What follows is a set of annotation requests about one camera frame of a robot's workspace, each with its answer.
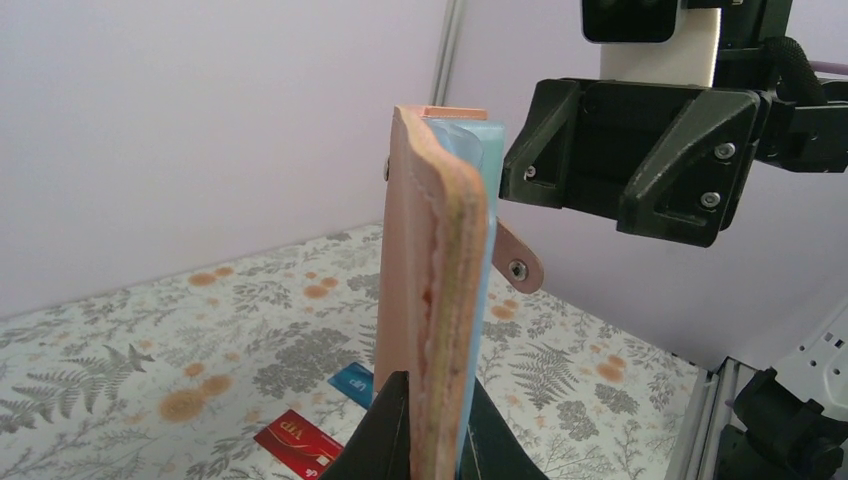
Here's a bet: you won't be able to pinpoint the blue credit card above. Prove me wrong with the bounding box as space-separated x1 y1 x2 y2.
328 362 374 409

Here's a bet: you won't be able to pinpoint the red credit card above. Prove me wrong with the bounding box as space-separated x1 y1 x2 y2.
254 409 343 479

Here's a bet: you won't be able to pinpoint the aluminium rail frame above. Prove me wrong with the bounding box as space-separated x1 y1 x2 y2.
664 357 740 480

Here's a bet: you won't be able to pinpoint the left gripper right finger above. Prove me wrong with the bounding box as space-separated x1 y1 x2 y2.
457 380 547 480

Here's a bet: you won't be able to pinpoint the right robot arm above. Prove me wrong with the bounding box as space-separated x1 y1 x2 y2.
502 1 847 478

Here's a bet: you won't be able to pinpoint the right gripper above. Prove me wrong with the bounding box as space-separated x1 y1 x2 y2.
499 1 847 248

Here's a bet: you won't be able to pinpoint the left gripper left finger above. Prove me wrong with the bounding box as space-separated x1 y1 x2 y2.
320 371 410 480

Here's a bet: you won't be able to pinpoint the floral table mat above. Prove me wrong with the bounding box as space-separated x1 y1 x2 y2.
1 225 699 479

